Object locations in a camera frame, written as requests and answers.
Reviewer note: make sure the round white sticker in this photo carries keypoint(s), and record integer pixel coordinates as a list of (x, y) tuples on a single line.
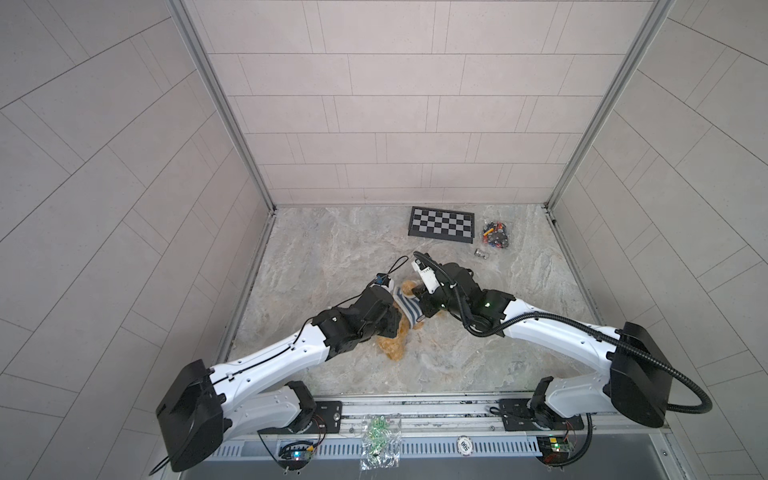
[(465, 446)]

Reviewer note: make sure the left circuit board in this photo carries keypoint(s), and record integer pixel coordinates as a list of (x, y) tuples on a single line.
[(296, 455)]

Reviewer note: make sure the circuit board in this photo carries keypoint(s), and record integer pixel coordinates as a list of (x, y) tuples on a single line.
[(296, 455), (554, 449)]

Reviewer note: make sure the clear bag with green parts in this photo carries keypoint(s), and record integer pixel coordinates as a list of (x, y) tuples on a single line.
[(381, 441)]

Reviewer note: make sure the brown teddy bear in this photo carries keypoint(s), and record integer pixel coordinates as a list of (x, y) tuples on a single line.
[(395, 348)]

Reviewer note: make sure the black white chessboard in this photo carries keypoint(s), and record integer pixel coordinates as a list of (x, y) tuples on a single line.
[(440, 224)]

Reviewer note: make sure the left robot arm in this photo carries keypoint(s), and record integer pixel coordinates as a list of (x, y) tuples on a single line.
[(321, 338)]

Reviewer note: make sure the blue white striped sweater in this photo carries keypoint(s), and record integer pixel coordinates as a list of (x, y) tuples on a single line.
[(410, 307)]

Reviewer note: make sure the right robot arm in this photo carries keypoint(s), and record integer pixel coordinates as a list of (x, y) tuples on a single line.
[(629, 376)]

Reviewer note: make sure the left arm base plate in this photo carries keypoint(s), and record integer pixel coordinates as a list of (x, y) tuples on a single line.
[(326, 418)]

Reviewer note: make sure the aluminium mounting rail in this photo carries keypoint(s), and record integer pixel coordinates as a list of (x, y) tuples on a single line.
[(420, 414)]

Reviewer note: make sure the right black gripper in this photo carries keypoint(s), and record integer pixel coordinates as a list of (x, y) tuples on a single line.
[(424, 300)]

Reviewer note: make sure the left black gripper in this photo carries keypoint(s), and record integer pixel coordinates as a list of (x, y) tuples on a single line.
[(391, 317)]

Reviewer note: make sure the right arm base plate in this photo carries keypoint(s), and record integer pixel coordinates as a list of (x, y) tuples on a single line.
[(517, 416)]

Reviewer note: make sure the right circuit board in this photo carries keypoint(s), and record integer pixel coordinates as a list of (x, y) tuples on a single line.
[(554, 449)]

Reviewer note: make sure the bag of colourful small parts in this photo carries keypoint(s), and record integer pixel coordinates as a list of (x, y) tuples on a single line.
[(495, 234)]

